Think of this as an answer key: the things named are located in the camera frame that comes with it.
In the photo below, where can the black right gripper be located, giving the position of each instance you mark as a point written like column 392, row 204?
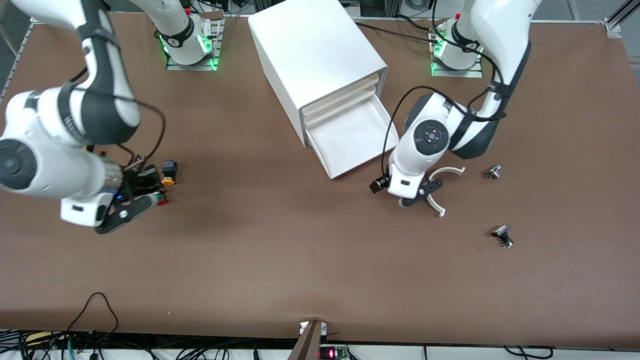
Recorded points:
column 133, row 183

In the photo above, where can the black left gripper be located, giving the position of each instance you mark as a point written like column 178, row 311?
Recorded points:
column 378, row 184

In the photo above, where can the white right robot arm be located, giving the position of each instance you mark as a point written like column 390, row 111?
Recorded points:
column 30, row 165

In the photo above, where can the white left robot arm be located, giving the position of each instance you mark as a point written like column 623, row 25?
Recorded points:
column 480, row 30

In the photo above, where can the yellow push button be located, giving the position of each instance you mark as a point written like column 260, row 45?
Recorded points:
column 169, row 172

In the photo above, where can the black terminal block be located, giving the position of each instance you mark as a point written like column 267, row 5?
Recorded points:
column 139, row 160

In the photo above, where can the red digit display module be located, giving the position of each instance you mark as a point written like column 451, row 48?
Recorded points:
column 332, row 354

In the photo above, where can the white table edge ledge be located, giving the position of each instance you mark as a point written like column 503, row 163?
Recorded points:
column 450, row 354

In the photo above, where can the small silver switch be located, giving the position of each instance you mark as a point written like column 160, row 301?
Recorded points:
column 493, row 172

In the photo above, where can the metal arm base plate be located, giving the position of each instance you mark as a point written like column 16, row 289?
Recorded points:
column 460, row 73
column 192, row 67

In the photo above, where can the brown camera mount beam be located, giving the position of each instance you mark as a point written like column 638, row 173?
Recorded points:
column 310, row 340

